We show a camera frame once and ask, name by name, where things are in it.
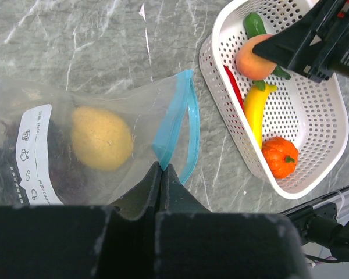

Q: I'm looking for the red chili pepper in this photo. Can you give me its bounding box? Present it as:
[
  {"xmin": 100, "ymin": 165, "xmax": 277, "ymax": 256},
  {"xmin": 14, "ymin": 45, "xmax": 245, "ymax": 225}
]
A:
[{"xmin": 223, "ymin": 65, "xmax": 244, "ymax": 111}]

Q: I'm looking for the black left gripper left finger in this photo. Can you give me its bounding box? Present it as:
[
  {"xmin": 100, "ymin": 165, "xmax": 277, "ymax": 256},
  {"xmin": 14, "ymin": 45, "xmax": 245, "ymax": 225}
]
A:
[{"xmin": 0, "ymin": 163, "xmax": 162, "ymax": 278}]

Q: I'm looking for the small orange pumpkin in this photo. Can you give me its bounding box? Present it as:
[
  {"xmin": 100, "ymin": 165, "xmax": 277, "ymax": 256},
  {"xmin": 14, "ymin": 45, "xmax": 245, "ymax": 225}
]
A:
[{"xmin": 262, "ymin": 137, "xmax": 299, "ymax": 179}]

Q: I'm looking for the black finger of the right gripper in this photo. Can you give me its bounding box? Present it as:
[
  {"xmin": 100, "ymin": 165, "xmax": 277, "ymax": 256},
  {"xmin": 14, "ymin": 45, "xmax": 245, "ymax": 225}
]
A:
[{"xmin": 253, "ymin": 5, "xmax": 337, "ymax": 83}]

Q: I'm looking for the green vegetable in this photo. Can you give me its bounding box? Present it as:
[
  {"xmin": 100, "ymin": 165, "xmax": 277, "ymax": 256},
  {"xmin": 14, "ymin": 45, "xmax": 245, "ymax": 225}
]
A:
[{"xmin": 243, "ymin": 13, "xmax": 291, "ymax": 80}]

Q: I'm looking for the red grape bunch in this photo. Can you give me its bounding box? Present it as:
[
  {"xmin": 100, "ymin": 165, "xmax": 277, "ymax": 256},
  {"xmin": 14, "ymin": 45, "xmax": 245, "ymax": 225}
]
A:
[{"xmin": 1, "ymin": 120, "xmax": 87, "ymax": 205}]

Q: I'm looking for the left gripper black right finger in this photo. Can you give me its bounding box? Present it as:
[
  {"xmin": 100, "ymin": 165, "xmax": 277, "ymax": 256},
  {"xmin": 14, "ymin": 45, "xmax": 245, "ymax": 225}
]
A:
[{"xmin": 154, "ymin": 166, "xmax": 311, "ymax": 278}]

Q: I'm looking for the yellow banana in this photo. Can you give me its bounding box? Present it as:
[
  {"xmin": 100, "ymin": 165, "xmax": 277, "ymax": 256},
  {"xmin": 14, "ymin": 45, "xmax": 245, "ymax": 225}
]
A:
[{"xmin": 244, "ymin": 83, "xmax": 277, "ymax": 148}]

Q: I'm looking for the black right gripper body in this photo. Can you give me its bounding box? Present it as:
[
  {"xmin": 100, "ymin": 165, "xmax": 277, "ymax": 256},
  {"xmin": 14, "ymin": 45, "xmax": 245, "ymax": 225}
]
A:
[{"xmin": 305, "ymin": 1, "xmax": 349, "ymax": 83}]

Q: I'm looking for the orange peach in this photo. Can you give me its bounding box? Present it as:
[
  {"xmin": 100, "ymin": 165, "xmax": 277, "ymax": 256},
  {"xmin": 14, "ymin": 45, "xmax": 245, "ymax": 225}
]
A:
[{"xmin": 236, "ymin": 34, "xmax": 277, "ymax": 81}]

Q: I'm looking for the clear zip top bag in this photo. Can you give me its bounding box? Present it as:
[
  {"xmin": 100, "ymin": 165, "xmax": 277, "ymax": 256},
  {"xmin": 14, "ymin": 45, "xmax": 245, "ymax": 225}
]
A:
[{"xmin": 0, "ymin": 70, "xmax": 200, "ymax": 206}]

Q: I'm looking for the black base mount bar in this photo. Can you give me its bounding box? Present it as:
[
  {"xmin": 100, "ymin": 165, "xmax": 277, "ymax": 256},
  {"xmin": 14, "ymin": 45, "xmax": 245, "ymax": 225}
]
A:
[{"xmin": 281, "ymin": 186, "xmax": 349, "ymax": 267}]

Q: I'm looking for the white perforated plastic basket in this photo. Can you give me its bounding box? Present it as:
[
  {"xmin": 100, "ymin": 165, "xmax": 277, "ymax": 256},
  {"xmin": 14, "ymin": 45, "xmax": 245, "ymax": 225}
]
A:
[{"xmin": 199, "ymin": 1, "xmax": 349, "ymax": 200}]

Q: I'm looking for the yellow pear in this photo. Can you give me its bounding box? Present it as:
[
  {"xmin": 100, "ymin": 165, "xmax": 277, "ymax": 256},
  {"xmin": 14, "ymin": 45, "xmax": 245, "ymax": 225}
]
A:
[{"xmin": 72, "ymin": 106, "xmax": 134, "ymax": 171}]

